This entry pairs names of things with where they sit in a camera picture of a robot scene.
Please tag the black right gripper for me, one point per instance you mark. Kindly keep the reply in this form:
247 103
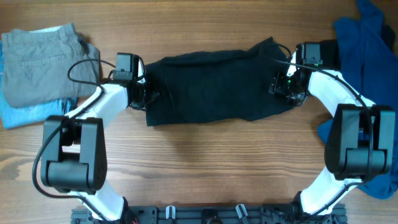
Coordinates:
278 86

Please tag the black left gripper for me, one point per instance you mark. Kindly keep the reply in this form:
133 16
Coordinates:
150 95

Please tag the black shorts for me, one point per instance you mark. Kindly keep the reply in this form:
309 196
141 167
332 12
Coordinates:
202 87

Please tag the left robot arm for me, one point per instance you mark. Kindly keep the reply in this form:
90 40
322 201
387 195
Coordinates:
72 161

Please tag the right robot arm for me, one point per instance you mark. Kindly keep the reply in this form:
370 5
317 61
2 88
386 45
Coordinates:
360 143

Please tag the black garment under blue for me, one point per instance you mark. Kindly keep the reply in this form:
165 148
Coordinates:
329 51

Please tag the dark blue garment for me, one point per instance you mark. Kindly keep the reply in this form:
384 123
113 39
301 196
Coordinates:
366 63

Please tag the folded grey trousers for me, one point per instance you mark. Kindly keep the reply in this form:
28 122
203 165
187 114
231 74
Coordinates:
48 64

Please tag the folded light blue jeans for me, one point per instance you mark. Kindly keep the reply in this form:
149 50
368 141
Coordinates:
15 117

